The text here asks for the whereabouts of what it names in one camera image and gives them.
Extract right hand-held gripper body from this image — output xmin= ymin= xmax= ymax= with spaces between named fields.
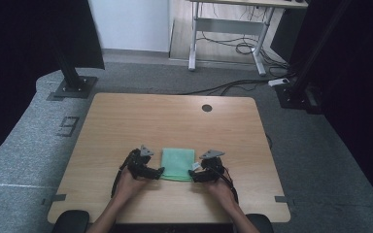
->
xmin=199 ymin=149 xmax=226 ymax=183

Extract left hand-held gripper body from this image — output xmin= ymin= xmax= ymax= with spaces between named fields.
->
xmin=119 ymin=145 xmax=155 ymax=180

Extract green cloth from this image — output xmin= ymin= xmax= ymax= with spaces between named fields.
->
xmin=159 ymin=147 xmax=203 ymax=183

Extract person's right hand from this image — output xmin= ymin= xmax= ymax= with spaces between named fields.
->
xmin=206 ymin=179 xmax=239 ymax=209

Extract person's left hand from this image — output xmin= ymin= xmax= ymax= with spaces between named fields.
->
xmin=114 ymin=167 xmax=148 ymax=202

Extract black metal stand with base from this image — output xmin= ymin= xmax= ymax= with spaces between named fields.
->
xmin=274 ymin=0 xmax=353 ymax=115
xmin=51 ymin=45 xmax=99 ymax=100

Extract white power strip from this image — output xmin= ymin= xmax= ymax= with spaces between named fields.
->
xmin=267 ymin=77 xmax=291 ymax=88

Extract black computer case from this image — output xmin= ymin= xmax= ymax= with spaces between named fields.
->
xmin=269 ymin=8 xmax=303 ymax=63

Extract dark curtain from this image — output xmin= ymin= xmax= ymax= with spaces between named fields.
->
xmin=0 ymin=0 xmax=106 ymax=170
xmin=288 ymin=0 xmax=373 ymax=216

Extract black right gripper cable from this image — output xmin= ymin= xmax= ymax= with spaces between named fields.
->
xmin=219 ymin=165 xmax=240 ymax=206

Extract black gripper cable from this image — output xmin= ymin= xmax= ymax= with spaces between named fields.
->
xmin=110 ymin=150 xmax=135 ymax=199
xmin=219 ymin=165 xmax=240 ymax=206

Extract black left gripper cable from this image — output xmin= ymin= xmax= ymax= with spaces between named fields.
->
xmin=110 ymin=150 xmax=135 ymax=199

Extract black floor cables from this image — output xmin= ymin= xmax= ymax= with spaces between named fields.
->
xmin=176 ymin=72 xmax=297 ymax=97

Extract coiled black cables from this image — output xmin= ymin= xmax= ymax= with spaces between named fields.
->
xmin=196 ymin=30 xmax=289 ymax=71

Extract white desk frame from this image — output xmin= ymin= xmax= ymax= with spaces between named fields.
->
xmin=187 ymin=0 xmax=309 ymax=77

